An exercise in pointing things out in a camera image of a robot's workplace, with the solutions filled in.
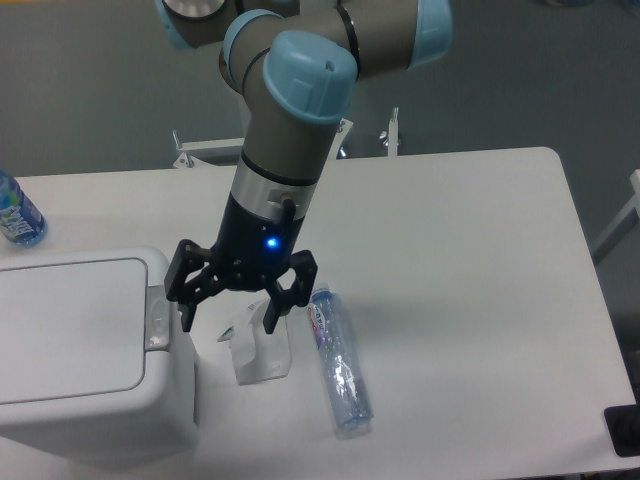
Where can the black clamp at table edge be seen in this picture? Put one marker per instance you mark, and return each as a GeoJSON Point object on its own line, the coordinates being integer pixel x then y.
{"type": "Point", "coordinates": [623, 426]}

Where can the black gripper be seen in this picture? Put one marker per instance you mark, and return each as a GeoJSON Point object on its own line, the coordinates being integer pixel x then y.
{"type": "Point", "coordinates": [251, 253]}

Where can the blue-label water bottle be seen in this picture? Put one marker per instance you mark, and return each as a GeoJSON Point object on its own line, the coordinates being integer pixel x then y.
{"type": "Point", "coordinates": [22, 223]}

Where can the torn white plastic wrapper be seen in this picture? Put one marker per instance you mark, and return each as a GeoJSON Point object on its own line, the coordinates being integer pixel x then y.
{"type": "Point", "coordinates": [257, 356]}

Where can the white frame at right edge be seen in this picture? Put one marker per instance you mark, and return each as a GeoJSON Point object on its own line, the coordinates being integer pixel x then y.
{"type": "Point", "coordinates": [620, 226]}

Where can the white push-lid trash can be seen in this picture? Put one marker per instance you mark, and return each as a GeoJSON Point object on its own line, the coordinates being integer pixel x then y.
{"type": "Point", "coordinates": [94, 363]}

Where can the clear empty plastic bottle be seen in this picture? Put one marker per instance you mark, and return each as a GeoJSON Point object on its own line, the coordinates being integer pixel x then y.
{"type": "Point", "coordinates": [336, 345]}

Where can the white metal base frame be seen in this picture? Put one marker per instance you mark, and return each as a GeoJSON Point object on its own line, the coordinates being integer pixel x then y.
{"type": "Point", "coordinates": [214, 152]}

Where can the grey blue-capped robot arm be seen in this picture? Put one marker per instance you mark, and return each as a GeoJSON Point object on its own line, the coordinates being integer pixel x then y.
{"type": "Point", "coordinates": [296, 72]}

